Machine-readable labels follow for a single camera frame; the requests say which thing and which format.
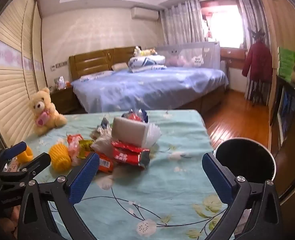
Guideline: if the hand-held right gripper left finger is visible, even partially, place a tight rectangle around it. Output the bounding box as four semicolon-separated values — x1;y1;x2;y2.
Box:
17;152;100;240

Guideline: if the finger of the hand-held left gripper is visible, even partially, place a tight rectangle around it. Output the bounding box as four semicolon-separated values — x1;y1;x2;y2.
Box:
0;141;28;175
1;152;52;188

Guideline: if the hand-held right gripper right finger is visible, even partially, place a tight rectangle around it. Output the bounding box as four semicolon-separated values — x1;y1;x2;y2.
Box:
201;152;283;240

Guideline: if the yellow snack bag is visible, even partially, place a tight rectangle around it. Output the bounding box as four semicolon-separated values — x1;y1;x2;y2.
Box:
79;140;96;159

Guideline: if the black trash can white rim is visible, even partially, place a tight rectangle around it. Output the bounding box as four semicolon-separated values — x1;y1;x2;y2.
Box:
213;138;277;184

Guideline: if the white plastic bag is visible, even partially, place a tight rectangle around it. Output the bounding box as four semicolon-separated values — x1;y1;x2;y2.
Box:
91;135;113;153

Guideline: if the orange cup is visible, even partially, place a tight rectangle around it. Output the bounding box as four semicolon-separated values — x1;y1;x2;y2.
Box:
16;146;34;163

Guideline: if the yellow ribbed plastic toy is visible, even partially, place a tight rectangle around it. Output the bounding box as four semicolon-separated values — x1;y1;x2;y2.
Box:
49;142;72;172

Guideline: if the orange snack wrapper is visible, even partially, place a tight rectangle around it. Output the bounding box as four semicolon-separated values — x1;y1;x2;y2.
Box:
95;152;115;173

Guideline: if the red white snack wrapper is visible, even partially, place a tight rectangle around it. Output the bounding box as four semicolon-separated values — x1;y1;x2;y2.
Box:
67;133;84;167

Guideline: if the cream teddy bear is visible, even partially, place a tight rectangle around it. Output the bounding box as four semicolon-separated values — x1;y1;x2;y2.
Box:
29;87;68;136

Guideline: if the teal floral sheet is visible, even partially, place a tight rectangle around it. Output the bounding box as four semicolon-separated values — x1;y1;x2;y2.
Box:
0;109;236;240

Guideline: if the crumpled white blue wrapper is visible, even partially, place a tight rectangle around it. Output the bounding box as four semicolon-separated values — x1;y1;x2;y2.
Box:
100;117;112;133

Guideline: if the cream louvered wardrobe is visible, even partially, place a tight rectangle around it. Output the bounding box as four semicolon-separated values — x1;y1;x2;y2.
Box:
0;0;48;148

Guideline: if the white tissue pack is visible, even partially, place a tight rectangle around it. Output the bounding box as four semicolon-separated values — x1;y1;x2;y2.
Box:
112;117;151;146

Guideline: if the wooden nightstand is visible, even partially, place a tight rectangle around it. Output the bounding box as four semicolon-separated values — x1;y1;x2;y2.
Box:
49;86;79;115

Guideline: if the clear plastic bag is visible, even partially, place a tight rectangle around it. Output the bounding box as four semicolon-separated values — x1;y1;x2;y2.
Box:
147;122;161;146

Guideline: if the tissue pack on nightstand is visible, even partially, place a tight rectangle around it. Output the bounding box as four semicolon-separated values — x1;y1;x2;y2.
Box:
54;76;67;90

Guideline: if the white printed pillow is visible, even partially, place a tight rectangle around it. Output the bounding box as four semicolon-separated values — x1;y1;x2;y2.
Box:
79;70;115;82

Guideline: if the blue bed sheet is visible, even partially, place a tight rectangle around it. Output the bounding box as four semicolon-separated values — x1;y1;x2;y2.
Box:
71;66;229;113

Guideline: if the wooden bed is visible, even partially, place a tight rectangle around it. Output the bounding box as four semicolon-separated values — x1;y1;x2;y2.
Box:
69;46;229;115

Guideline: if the small white pillow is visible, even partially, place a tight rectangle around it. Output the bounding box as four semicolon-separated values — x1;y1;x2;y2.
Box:
112;62;129;71

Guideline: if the red padded coat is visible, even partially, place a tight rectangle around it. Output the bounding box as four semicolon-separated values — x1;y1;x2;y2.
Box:
242;41;273;83

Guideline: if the wooden desk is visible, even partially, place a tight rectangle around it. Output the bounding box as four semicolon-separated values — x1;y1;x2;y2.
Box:
220;48;248;68

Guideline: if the pink plush toy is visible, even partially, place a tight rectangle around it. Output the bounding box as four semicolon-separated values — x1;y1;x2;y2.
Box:
166;55;186;67

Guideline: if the folded blue white quilt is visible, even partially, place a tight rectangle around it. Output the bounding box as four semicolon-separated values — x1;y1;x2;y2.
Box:
129;55;167;73

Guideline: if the stack of green boxes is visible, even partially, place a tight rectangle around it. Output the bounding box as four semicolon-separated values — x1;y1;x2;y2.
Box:
277;46;295;82

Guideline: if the red jacket on rack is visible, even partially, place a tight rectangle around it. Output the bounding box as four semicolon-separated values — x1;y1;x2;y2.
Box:
247;26;271;105

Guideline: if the window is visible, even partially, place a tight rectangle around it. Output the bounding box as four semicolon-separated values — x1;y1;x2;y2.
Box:
200;0;246;48

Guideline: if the patterned grey curtain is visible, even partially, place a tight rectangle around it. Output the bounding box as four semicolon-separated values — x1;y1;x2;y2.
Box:
160;1;206;48
238;0;263;100

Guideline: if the wooden wardrobe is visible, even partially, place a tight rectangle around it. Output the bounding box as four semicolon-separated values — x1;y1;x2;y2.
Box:
258;0;295;60

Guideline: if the white air conditioner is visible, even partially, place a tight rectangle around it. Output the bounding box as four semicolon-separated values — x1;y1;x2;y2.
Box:
131;7;159;21

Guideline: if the wall switch panel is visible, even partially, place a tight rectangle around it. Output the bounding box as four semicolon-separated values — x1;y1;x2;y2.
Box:
51;61;68;70

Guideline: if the grey mesh bed rail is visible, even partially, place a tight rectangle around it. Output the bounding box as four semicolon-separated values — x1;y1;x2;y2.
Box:
156;42;221;68

